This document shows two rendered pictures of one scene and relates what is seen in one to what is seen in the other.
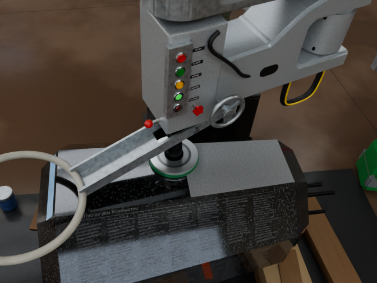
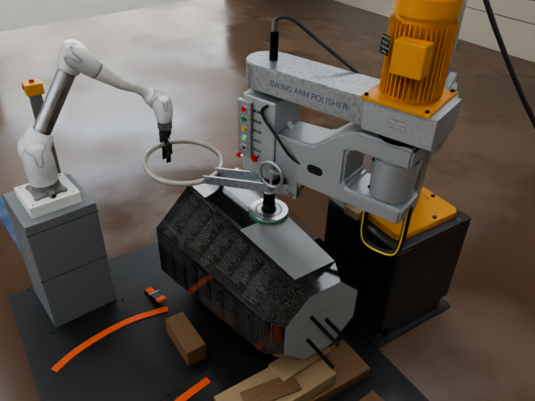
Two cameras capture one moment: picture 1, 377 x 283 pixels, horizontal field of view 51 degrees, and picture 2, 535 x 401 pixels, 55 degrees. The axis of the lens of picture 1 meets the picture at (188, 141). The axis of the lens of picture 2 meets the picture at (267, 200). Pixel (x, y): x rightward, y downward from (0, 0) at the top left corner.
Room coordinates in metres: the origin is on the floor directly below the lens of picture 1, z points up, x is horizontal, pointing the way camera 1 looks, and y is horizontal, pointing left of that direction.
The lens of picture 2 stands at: (0.27, -2.06, 2.52)
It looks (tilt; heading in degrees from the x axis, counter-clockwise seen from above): 35 degrees down; 69
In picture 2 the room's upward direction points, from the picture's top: 2 degrees clockwise
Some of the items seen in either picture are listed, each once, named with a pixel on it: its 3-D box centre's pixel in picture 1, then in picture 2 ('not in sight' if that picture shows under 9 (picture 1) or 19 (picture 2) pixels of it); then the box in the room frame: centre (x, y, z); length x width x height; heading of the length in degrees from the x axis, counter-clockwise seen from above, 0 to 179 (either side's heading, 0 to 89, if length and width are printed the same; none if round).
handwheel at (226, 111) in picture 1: (221, 105); (275, 171); (1.06, -0.11, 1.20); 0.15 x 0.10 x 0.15; 123
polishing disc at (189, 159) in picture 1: (173, 154); (268, 209); (1.09, 0.06, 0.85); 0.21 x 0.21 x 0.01
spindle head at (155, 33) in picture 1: (199, 62); (284, 138); (1.14, -0.01, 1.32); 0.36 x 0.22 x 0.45; 123
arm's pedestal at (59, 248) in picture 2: not in sight; (63, 251); (-0.05, 0.62, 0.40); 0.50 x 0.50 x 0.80; 19
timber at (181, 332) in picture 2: not in sight; (185, 337); (0.56, -0.02, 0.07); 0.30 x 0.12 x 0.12; 104
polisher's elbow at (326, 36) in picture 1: (324, 22); (393, 173); (1.45, -0.50, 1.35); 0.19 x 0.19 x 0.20
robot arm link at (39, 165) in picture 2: not in sight; (38, 162); (-0.05, 0.64, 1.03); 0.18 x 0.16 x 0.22; 101
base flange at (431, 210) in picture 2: not in sight; (399, 204); (1.89, -0.02, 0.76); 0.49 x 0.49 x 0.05; 13
